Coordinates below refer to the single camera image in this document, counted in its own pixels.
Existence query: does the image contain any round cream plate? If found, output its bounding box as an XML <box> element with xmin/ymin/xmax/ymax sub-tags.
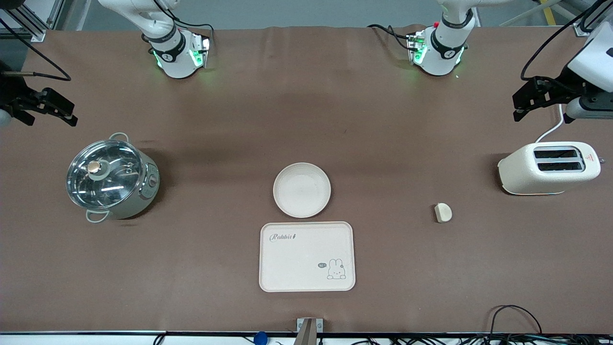
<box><xmin>273</xmin><ymin>162</ymin><xmax>331</xmax><ymax>219</ymax></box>

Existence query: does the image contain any cream rabbit print tray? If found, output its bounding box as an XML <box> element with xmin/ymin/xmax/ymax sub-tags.
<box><xmin>259</xmin><ymin>221</ymin><xmax>356</xmax><ymax>293</ymax></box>

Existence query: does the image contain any cream two-slot toaster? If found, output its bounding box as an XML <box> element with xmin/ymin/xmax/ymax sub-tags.
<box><xmin>498</xmin><ymin>142</ymin><xmax>602</xmax><ymax>196</ymax></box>

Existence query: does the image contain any glass pot lid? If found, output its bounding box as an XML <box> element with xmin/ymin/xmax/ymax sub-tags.
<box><xmin>66</xmin><ymin>139</ymin><xmax>144</xmax><ymax>209</ymax></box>

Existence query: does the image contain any grey electric cooking pot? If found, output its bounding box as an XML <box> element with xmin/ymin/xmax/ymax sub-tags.
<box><xmin>66</xmin><ymin>133</ymin><xmax>160</xmax><ymax>223</ymax></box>

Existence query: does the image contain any brown table mat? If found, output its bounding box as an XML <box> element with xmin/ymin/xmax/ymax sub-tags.
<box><xmin>0</xmin><ymin>24</ymin><xmax>613</xmax><ymax>335</ymax></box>

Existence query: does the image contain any white toaster power cable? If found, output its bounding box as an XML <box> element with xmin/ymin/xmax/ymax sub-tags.
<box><xmin>534</xmin><ymin>103</ymin><xmax>566</xmax><ymax>144</ymax></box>

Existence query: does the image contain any aluminium frame profile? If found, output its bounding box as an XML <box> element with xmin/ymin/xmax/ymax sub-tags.
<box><xmin>573</xmin><ymin>0</ymin><xmax>613</xmax><ymax>37</ymax></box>
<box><xmin>0</xmin><ymin>0</ymin><xmax>66</xmax><ymax>43</ymax></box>

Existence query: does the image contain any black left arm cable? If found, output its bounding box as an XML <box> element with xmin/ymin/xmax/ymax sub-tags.
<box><xmin>521</xmin><ymin>0</ymin><xmax>609</xmax><ymax>82</ymax></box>

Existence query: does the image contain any black base cable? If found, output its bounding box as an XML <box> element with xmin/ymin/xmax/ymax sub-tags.
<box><xmin>152</xmin><ymin>0</ymin><xmax>215</xmax><ymax>46</ymax></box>
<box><xmin>367</xmin><ymin>23</ymin><xmax>414</xmax><ymax>51</ymax></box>

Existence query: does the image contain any black looped cable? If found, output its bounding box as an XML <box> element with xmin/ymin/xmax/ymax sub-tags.
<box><xmin>488</xmin><ymin>304</ymin><xmax>545</xmax><ymax>345</ymax></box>

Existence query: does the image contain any black cable bundle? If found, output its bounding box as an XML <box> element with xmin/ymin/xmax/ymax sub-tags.
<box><xmin>316</xmin><ymin>333</ymin><xmax>613</xmax><ymax>345</ymax></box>

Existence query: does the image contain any grey metal camera bracket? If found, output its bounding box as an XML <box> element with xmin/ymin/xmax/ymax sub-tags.
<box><xmin>296</xmin><ymin>318</ymin><xmax>324</xmax><ymax>345</ymax></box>

